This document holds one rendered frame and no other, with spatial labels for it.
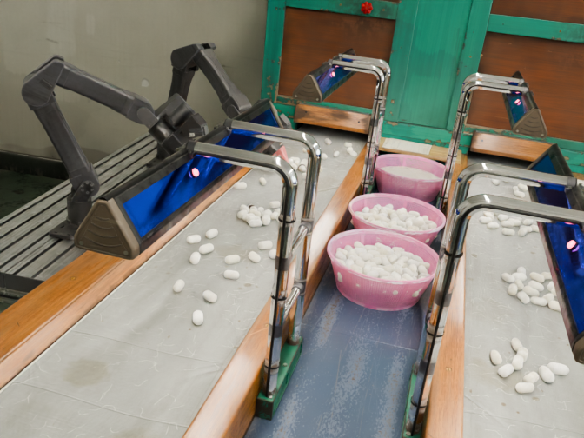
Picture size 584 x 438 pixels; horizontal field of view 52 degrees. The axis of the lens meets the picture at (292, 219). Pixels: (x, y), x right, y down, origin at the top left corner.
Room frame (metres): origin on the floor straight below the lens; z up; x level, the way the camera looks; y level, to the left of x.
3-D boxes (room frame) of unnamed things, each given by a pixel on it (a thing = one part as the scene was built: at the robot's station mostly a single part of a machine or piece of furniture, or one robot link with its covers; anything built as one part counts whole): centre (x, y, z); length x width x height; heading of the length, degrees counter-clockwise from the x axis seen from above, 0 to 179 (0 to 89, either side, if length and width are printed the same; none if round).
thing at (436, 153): (2.18, -0.43, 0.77); 0.33 x 0.15 x 0.01; 77
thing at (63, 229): (1.45, 0.57, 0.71); 0.20 x 0.07 x 0.08; 171
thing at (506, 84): (1.75, -0.54, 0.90); 0.20 x 0.19 x 0.45; 167
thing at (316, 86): (1.86, -0.07, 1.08); 0.62 x 0.08 x 0.07; 167
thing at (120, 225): (0.92, 0.14, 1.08); 0.62 x 0.08 x 0.07; 167
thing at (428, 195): (1.97, -0.39, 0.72); 0.27 x 0.27 x 0.10
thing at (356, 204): (1.54, -0.29, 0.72); 0.27 x 0.27 x 0.10
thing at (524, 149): (2.15, -0.78, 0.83); 0.30 x 0.06 x 0.07; 77
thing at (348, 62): (1.84, -0.15, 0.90); 0.20 x 0.19 x 0.45; 167
